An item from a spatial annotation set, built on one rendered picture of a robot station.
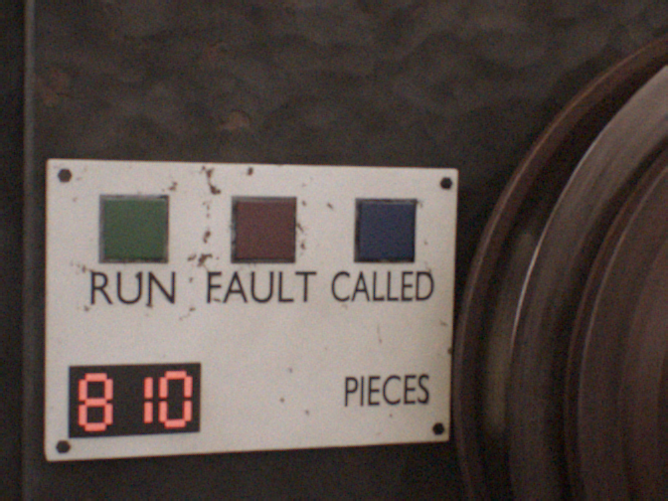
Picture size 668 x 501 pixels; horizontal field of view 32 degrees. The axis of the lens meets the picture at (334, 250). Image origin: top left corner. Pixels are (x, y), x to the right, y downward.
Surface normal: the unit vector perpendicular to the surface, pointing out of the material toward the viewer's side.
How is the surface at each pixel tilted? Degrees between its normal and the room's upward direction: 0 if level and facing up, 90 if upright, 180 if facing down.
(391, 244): 90
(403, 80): 90
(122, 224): 90
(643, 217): 90
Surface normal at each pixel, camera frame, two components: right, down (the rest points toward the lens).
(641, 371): -0.71, -0.07
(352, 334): 0.30, 0.08
